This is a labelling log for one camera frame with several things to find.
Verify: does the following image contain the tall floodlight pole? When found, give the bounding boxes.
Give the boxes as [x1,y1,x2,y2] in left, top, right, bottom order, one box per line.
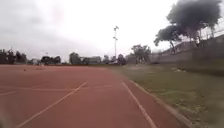
[112,25,120,61]

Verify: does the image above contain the row of distant trees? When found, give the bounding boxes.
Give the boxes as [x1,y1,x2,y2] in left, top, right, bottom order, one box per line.
[0,44,152,66]

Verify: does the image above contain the red running track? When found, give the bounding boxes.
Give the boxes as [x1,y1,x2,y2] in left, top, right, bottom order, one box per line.
[0,64,191,128]

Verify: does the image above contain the pale concrete kerb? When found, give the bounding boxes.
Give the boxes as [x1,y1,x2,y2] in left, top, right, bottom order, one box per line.
[128,78,198,128]

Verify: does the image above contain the small dark tree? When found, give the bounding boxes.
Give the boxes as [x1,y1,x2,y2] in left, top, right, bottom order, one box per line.
[153,25,183,54]

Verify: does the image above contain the patchy grass strip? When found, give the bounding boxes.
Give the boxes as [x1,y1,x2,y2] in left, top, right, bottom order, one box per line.
[109,63,224,128]

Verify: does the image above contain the large dark tree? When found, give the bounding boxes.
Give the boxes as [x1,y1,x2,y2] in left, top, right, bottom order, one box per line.
[166,0,223,44]

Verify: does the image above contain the grey concrete wall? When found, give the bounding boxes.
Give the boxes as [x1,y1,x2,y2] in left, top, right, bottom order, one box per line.
[149,33,224,68]

